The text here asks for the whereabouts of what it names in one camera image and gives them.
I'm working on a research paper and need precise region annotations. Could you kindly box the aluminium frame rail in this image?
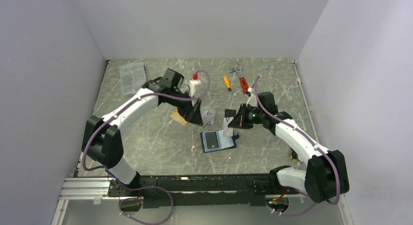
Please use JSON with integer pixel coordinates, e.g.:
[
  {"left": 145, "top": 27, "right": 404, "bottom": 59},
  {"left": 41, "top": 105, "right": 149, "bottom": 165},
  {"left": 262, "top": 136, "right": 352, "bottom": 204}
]
[{"left": 59, "top": 177, "right": 110, "bottom": 202}]

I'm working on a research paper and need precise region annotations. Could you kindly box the red handled adjustable wrench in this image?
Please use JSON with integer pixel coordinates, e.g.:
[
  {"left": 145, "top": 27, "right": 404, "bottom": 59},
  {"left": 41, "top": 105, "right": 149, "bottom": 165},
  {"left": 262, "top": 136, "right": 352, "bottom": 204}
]
[{"left": 229, "top": 63, "right": 251, "bottom": 98}]

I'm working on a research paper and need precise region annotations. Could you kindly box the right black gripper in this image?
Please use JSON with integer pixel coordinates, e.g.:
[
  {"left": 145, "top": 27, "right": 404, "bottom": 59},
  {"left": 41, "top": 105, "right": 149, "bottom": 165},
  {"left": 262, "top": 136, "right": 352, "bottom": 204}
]
[{"left": 228, "top": 104, "right": 265, "bottom": 130}]

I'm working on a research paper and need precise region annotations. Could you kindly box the purple cable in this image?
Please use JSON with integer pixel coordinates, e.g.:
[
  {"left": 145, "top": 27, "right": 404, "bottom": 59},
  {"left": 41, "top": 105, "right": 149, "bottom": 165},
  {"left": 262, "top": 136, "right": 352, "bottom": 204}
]
[
  {"left": 81, "top": 69, "right": 211, "bottom": 225},
  {"left": 252, "top": 75, "right": 341, "bottom": 217}
]

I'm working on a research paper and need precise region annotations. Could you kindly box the blue leather card holder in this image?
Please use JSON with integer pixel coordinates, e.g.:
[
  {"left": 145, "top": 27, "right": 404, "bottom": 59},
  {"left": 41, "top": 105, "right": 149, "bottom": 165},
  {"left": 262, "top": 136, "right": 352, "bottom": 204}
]
[{"left": 200, "top": 130, "right": 240, "bottom": 153}]

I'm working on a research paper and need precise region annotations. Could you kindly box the orange handled screwdriver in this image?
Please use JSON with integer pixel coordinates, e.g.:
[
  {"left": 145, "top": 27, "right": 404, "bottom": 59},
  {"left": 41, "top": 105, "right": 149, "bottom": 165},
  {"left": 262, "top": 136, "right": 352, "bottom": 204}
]
[{"left": 224, "top": 76, "right": 232, "bottom": 93}]

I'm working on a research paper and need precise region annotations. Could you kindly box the silver card stack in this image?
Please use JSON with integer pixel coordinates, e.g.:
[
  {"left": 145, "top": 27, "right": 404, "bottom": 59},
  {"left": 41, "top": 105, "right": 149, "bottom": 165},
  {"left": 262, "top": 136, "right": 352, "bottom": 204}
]
[{"left": 201, "top": 106, "right": 216, "bottom": 127}]

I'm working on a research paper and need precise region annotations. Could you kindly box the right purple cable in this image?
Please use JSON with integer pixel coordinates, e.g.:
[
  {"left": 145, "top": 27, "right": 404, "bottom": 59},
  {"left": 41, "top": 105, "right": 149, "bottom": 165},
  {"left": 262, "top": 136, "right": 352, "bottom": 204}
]
[{"left": 252, "top": 75, "right": 341, "bottom": 217}]

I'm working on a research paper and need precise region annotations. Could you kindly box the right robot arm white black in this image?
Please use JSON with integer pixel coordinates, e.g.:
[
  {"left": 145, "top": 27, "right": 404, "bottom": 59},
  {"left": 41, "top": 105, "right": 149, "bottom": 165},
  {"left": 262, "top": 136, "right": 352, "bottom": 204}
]
[{"left": 225, "top": 92, "right": 350, "bottom": 204}]

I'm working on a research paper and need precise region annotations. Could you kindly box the clear plastic screw box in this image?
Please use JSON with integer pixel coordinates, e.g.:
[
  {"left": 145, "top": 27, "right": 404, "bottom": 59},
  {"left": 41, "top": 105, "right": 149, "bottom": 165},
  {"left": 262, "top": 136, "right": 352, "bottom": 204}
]
[{"left": 119, "top": 62, "right": 147, "bottom": 95}]

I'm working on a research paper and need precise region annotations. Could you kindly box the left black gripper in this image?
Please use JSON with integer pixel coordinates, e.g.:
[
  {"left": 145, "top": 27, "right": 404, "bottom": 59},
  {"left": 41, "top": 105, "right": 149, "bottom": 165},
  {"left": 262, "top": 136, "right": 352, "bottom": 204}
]
[{"left": 167, "top": 89, "right": 203, "bottom": 126}]

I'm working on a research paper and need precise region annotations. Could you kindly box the black VIP card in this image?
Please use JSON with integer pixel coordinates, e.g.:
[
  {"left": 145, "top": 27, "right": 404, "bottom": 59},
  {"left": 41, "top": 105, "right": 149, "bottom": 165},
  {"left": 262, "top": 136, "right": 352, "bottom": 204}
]
[{"left": 205, "top": 131, "right": 219, "bottom": 151}]

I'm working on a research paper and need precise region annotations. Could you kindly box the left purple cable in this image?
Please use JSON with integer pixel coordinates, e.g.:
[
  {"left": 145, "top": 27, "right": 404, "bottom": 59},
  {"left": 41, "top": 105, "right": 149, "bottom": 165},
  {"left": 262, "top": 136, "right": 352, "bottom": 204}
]
[{"left": 81, "top": 69, "right": 211, "bottom": 225}]

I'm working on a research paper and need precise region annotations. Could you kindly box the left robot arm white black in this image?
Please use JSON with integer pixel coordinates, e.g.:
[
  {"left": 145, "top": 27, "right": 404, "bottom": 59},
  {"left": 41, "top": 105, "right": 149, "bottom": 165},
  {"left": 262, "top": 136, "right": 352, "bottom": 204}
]
[{"left": 81, "top": 69, "right": 210, "bottom": 196}]

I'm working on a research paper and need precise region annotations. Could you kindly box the gold card stack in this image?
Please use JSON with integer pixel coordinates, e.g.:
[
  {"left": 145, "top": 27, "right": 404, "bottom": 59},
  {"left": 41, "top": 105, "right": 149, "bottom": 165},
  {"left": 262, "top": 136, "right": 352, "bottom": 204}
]
[{"left": 170, "top": 109, "right": 188, "bottom": 126}]

